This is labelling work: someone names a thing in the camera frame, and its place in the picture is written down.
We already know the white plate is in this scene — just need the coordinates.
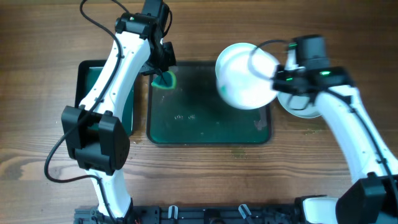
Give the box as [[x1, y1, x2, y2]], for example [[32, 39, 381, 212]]
[[215, 43, 279, 110], [277, 92, 321, 119]]

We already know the small black water tray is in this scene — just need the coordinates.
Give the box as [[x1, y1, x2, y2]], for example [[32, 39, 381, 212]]
[[74, 59, 134, 136]]

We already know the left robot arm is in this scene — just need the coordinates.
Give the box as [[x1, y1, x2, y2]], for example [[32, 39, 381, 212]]
[[60, 1, 176, 223]]

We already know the large dark green tray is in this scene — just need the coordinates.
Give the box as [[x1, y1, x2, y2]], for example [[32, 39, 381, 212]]
[[146, 61, 273, 147]]

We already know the green yellow sponge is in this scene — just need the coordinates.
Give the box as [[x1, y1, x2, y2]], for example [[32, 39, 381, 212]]
[[151, 71, 177, 90]]

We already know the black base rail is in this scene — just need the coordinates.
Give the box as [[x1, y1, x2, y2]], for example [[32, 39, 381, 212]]
[[73, 203, 312, 224]]

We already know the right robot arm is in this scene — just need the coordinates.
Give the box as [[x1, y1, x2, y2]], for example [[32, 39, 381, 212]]
[[273, 35, 397, 223]]

